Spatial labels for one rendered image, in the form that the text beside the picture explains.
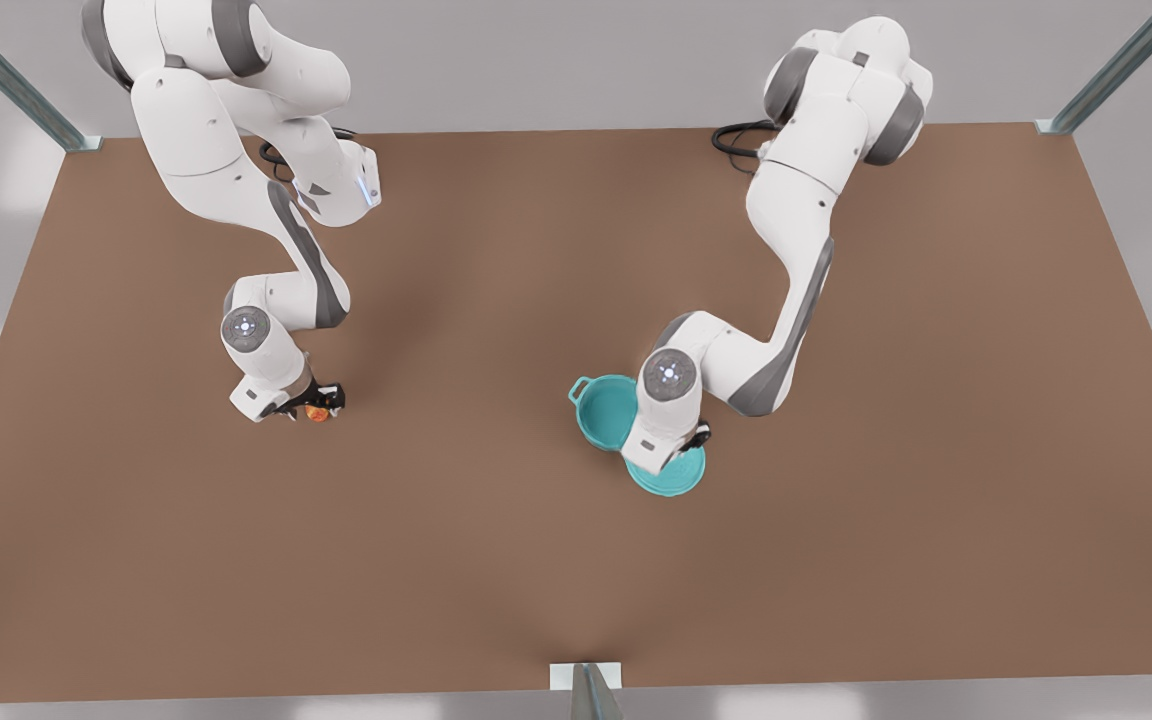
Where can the teal pot lid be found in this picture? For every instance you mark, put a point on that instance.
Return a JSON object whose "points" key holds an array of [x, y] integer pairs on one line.
{"points": [[681, 475]]}

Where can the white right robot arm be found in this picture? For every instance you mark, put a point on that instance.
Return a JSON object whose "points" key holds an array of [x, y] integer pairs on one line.
{"points": [[206, 120]]}

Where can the orange potato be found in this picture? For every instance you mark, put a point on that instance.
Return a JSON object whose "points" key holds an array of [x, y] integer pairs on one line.
{"points": [[317, 412]]}

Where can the teal pot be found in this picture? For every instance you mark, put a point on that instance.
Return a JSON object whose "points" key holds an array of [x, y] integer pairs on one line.
{"points": [[604, 410]]}

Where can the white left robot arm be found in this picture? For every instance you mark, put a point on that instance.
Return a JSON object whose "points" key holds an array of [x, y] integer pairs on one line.
{"points": [[816, 150]]}

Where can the silver frame post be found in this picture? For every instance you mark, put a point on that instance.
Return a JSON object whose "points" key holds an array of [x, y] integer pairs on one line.
{"points": [[16, 80], [591, 692], [1116, 70]]}

